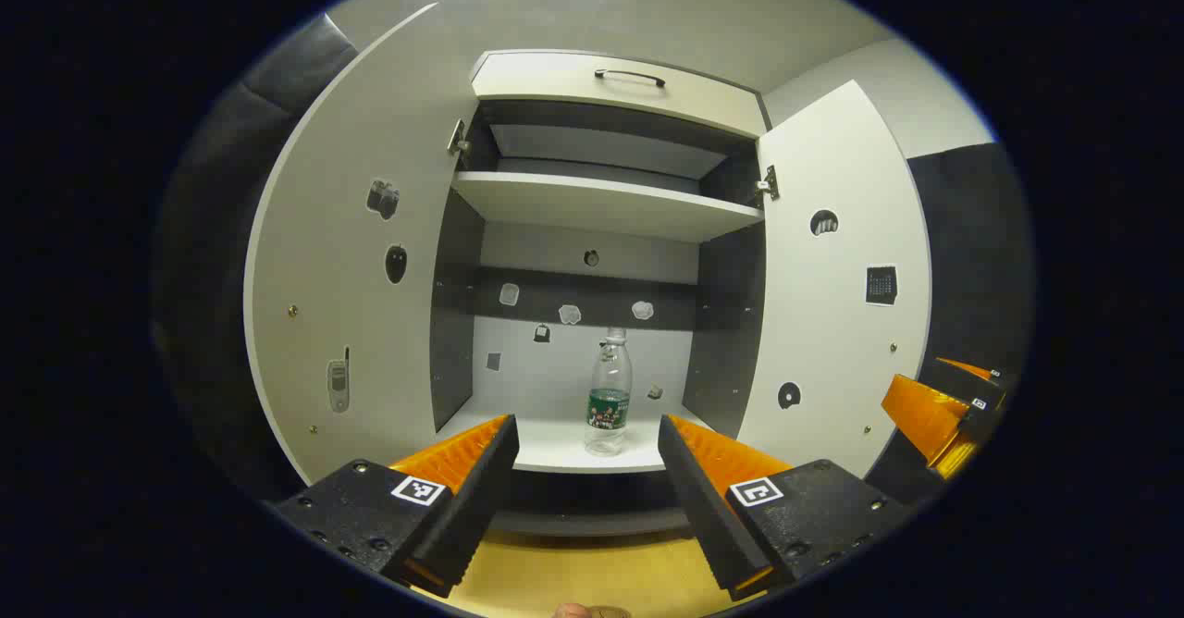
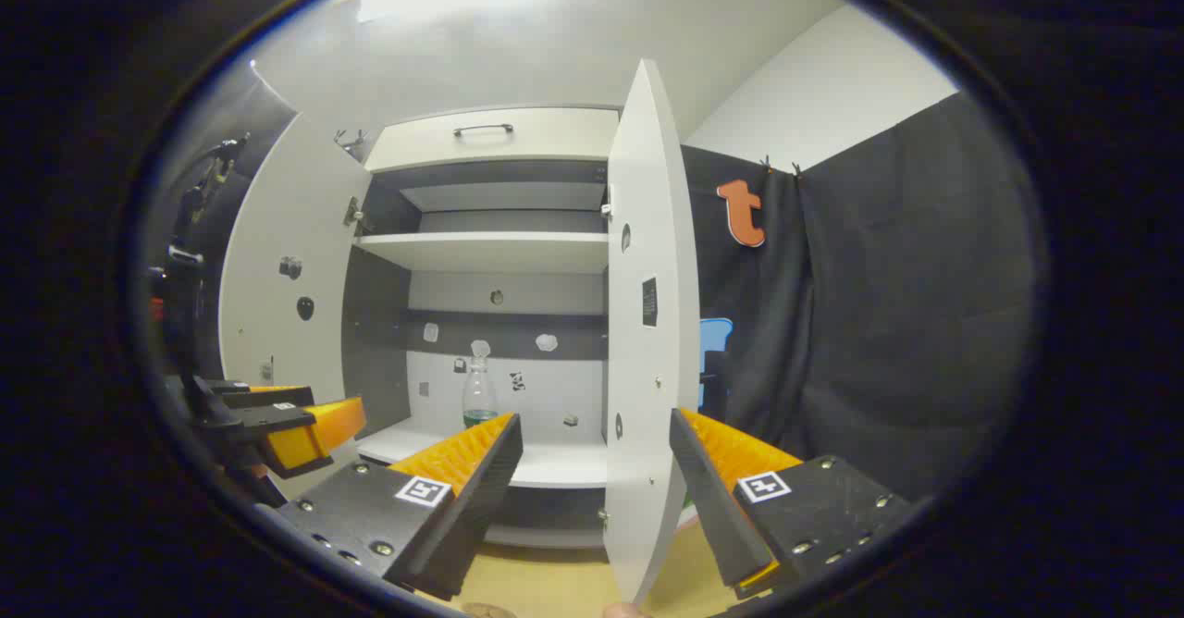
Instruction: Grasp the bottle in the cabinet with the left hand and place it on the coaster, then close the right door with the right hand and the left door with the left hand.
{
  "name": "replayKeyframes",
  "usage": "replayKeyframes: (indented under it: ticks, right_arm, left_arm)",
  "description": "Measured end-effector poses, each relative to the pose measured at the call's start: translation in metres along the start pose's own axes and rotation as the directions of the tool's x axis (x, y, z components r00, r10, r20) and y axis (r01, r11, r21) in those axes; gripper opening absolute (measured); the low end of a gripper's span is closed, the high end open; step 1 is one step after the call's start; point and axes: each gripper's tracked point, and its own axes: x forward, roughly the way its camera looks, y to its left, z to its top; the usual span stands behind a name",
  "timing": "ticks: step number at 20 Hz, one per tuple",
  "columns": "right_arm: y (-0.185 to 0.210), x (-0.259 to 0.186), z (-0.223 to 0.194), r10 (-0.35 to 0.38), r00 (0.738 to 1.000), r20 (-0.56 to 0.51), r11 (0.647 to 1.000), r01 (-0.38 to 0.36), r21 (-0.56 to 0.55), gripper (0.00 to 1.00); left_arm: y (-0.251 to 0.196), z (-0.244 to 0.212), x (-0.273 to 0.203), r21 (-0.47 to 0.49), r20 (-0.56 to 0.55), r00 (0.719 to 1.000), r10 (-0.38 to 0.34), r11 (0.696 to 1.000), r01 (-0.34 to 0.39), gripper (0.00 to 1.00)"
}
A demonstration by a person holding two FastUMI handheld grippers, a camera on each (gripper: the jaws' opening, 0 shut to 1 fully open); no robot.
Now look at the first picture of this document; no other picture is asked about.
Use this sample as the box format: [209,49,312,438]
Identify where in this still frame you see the white cabinet shelf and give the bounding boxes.
[450,171,766,244]

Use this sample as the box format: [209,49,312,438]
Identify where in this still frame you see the white cabinet door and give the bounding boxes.
[735,80,933,480]
[243,3,482,488]

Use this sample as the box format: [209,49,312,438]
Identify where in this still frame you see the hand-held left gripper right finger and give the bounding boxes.
[657,413,915,602]

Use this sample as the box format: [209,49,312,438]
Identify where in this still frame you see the black backdrop cloth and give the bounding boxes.
[153,12,1037,508]

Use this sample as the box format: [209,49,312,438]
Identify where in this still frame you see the black drawer handle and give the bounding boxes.
[594,68,667,89]

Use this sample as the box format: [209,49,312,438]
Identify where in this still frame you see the white cabinet drawer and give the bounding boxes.
[470,51,769,138]

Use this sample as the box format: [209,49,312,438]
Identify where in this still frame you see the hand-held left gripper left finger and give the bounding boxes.
[266,413,521,599]

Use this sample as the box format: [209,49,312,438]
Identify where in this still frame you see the clear plastic bottle green label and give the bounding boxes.
[585,327,635,457]

